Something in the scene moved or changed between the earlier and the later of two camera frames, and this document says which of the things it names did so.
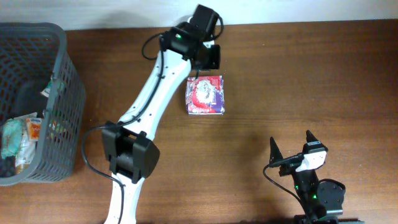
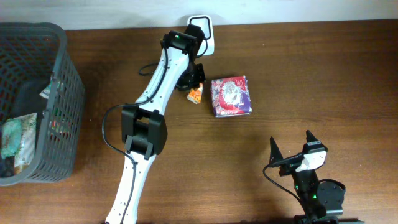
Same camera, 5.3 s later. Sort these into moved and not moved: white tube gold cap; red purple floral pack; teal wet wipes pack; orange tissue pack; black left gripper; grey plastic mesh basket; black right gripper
Moved: orange tissue pack; black left gripper; red purple floral pack
Not moved: teal wet wipes pack; grey plastic mesh basket; white tube gold cap; black right gripper
